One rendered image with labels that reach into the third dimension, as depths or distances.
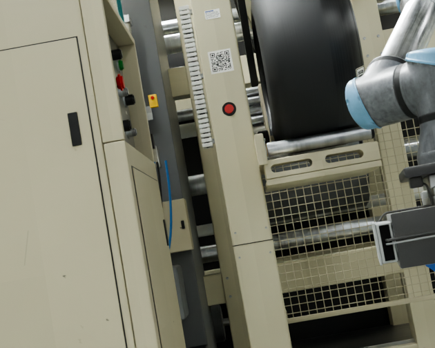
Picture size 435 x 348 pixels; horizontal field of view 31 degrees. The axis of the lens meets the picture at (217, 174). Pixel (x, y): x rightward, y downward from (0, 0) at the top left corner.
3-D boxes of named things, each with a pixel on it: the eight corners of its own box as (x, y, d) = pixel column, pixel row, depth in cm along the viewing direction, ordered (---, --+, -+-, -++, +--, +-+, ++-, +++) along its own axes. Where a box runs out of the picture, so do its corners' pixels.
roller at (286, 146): (262, 141, 247) (262, 145, 252) (265, 155, 246) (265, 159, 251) (372, 122, 246) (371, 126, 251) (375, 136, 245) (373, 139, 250)
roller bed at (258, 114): (222, 170, 294) (208, 92, 296) (224, 173, 309) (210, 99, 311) (275, 161, 293) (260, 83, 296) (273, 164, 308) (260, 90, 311)
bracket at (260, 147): (259, 165, 243) (253, 134, 244) (258, 175, 282) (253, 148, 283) (270, 163, 243) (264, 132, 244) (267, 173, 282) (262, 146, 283)
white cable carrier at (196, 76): (202, 147, 256) (178, 6, 261) (203, 149, 261) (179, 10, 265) (215, 145, 256) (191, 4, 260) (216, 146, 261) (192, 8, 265)
